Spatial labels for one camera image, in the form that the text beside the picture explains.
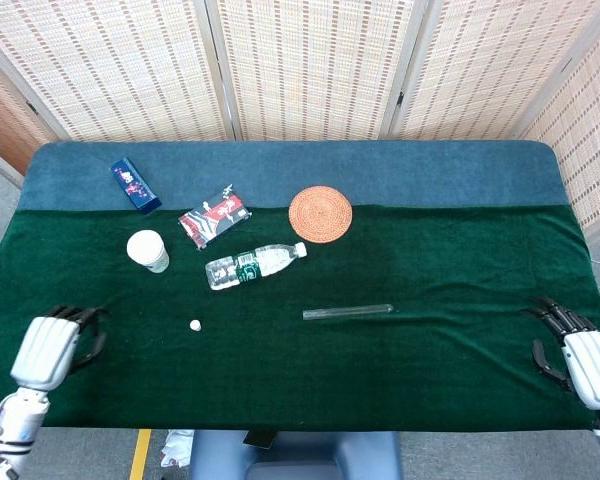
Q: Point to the red black white box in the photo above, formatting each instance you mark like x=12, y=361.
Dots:
x=215, y=215

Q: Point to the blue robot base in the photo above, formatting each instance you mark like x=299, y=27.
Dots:
x=300, y=455

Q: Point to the small white stopper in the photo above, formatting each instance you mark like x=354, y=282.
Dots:
x=195, y=326

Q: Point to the crumpled white paper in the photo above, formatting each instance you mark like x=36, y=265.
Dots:
x=176, y=447

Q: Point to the clear plastic water bottle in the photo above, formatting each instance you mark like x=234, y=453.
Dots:
x=250, y=265

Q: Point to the woven bamboo screen panel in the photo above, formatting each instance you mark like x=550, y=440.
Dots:
x=315, y=65
x=130, y=65
x=490, y=65
x=590, y=140
x=5, y=125

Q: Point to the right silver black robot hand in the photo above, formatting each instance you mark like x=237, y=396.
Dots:
x=592, y=365

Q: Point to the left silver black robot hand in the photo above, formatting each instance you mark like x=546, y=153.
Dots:
x=47, y=347

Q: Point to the blue table cloth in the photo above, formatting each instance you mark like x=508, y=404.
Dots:
x=380, y=170

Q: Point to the dark green table cloth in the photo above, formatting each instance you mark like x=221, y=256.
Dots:
x=330, y=370

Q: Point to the white paper cup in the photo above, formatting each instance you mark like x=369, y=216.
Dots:
x=145, y=247

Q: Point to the clear glass tube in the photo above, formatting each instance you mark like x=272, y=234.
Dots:
x=347, y=312

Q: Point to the blue patterned box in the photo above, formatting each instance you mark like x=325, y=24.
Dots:
x=135, y=185

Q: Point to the round woven orange coaster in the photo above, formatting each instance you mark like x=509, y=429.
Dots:
x=320, y=214

